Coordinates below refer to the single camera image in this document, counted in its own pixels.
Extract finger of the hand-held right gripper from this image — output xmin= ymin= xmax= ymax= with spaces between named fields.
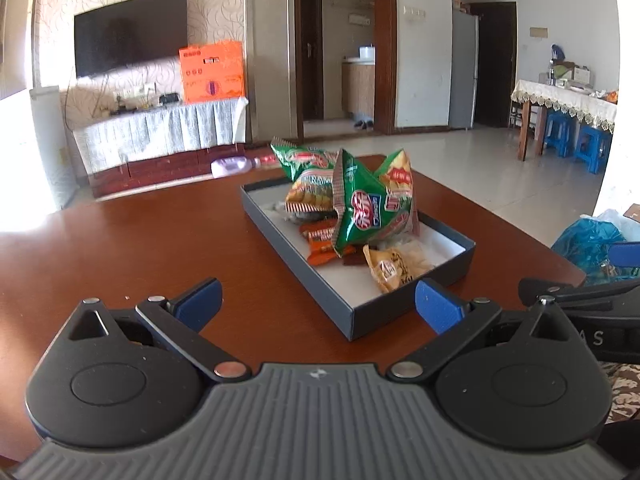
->
xmin=611 ymin=241 xmax=640 ymax=274
xmin=518 ymin=277 xmax=640 ymax=312

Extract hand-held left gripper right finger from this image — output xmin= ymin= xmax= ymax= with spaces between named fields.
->
xmin=387 ymin=279 xmax=573 ymax=381

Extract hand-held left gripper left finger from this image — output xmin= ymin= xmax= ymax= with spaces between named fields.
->
xmin=67 ymin=277 xmax=253 ymax=384

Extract yellow peanut packet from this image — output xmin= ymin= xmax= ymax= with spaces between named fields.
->
xmin=362 ymin=241 xmax=437 ymax=294

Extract grey shallow cardboard box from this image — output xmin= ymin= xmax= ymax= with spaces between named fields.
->
xmin=241 ymin=175 xmax=476 ymax=342

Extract silver printed snack packet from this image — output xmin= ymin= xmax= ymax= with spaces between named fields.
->
xmin=272 ymin=202 xmax=307 ymax=225

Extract green triangular snack bag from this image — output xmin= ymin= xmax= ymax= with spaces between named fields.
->
xmin=332 ymin=147 xmax=421 ymax=257

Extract orange snack bar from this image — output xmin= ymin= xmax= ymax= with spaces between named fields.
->
xmin=306 ymin=237 xmax=346 ymax=267

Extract small red snack packet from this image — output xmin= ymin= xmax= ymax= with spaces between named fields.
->
xmin=299 ymin=220 xmax=337 ymax=242

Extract green red chips bag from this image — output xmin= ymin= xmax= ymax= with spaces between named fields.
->
xmin=271 ymin=136 xmax=343 ymax=217

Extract white plastic bag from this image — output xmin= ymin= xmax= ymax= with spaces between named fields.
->
xmin=594 ymin=208 xmax=640 ymax=242

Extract blue plastic bag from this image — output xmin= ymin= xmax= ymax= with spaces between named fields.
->
xmin=551 ymin=215 xmax=637 ymax=287

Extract person's patterned clothing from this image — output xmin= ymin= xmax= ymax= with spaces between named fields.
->
xmin=599 ymin=360 xmax=640 ymax=422

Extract blue plastic stool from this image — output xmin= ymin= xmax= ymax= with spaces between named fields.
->
xmin=542 ymin=110 xmax=576 ymax=159
xmin=572 ymin=125 xmax=614 ymax=175

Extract dark wooden television cabinet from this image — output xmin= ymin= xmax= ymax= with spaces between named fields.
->
xmin=87 ymin=142 xmax=249 ymax=199

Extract dining table with lace cloth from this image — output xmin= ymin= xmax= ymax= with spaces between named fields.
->
xmin=510 ymin=79 xmax=619 ymax=162

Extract cabinet with white cloth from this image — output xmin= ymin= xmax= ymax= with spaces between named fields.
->
xmin=70 ymin=96 xmax=250 ymax=174

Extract white floor-standing appliance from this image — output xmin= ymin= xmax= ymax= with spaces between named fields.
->
xmin=27 ymin=85 xmax=84 ymax=212

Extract dark brown room door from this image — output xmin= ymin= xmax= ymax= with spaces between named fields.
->
xmin=470 ymin=1 xmax=519 ymax=129

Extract beige cabinet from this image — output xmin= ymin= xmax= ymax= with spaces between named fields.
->
xmin=341 ymin=60 xmax=376 ymax=117

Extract orange cardboard box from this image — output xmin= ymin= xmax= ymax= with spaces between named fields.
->
xmin=179 ymin=41 xmax=247 ymax=105

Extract grey refrigerator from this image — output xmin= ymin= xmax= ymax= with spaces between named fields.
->
xmin=450 ymin=7 xmax=480 ymax=130

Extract black flat television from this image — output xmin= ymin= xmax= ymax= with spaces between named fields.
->
xmin=74 ymin=0 xmax=189 ymax=80

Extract white wall sockets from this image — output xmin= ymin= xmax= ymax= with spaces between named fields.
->
xmin=115 ymin=84 xmax=156 ymax=99

